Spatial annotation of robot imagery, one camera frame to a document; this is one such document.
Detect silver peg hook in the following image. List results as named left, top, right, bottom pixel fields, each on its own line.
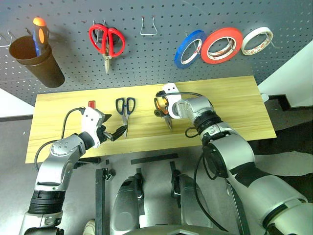
left=268, top=36, right=282, bottom=49

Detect red handled scissors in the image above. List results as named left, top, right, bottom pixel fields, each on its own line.
left=88, top=23, right=126, bottom=74

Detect orange black handled screwdriver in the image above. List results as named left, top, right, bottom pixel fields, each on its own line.
left=32, top=16, right=50, bottom=50

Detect white shoe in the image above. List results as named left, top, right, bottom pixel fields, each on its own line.
left=82, top=219, right=96, bottom=235

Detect black metal frame post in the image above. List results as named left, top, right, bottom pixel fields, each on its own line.
left=94, top=168, right=106, bottom=235

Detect grey rounded robot leg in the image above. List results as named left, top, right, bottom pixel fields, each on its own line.
left=110, top=173, right=145, bottom=232
left=170, top=171, right=214, bottom=229

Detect blue tape roll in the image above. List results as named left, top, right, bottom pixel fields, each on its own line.
left=174, top=29, right=206, bottom=69

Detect white tape roll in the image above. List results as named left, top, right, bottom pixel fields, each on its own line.
left=241, top=26, right=274, bottom=57

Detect orange black pliers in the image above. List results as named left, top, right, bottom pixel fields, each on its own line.
left=153, top=96, right=174, bottom=131

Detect blue tool in cup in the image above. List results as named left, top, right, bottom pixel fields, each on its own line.
left=32, top=29, right=42, bottom=57

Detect silver wire loop hook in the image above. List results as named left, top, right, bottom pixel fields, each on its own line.
left=139, top=15, right=157, bottom=36

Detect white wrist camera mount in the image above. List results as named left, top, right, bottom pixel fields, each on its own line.
left=81, top=106, right=106, bottom=149
left=162, top=83, right=189, bottom=120

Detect blue black handled scissors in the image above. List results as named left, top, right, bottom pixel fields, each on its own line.
left=115, top=97, right=136, bottom=139

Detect red tape roll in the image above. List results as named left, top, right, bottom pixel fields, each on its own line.
left=201, top=27, right=244, bottom=65

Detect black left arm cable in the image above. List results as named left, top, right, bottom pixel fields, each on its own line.
left=33, top=107, right=85, bottom=172

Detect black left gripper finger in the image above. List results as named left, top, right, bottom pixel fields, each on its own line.
left=105, top=125, right=128, bottom=141
left=98, top=114, right=113, bottom=128

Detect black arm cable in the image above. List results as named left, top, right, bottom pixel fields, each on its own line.
left=160, top=91, right=232, bottom=233
left=33, top=107, right=85, bottom=172

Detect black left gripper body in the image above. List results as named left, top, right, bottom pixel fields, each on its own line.
left=96, top=124, right=110, bottom=144

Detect silver cup holder hook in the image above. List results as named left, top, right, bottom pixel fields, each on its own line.
left=0, top=29, right=16, bottom=47

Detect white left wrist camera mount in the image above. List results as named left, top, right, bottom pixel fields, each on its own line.
left=81, top=106, right=106, bottom=149

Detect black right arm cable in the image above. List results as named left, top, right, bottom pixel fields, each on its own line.
left=160, top=91, right=232, bottom=233

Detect grey perforated pegboard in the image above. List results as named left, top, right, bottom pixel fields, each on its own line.
left=0, top=0, right=313, bottom=106

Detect long black floor tape strip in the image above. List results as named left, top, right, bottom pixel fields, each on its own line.
left=130, top=153, right=179, bottom=165

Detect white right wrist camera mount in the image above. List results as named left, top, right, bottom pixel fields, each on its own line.
left=162, top=83, right=189, bottom=120

